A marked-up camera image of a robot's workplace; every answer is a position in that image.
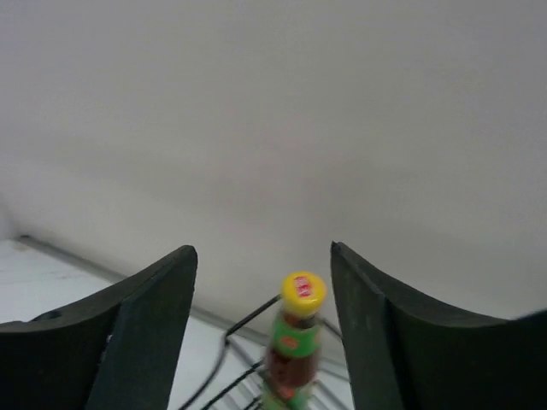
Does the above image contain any black wire shelf rack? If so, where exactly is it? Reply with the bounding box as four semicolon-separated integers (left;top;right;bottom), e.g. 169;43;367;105
174;294;351;410

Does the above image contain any yellow cap sauce bottle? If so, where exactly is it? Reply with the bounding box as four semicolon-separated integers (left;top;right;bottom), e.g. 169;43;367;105
262;271;327;409

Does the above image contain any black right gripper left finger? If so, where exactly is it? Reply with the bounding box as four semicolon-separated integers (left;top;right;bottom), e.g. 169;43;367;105
1;245;197;409

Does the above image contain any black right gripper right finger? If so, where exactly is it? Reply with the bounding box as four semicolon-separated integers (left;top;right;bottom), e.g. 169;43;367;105
331;243;546;409

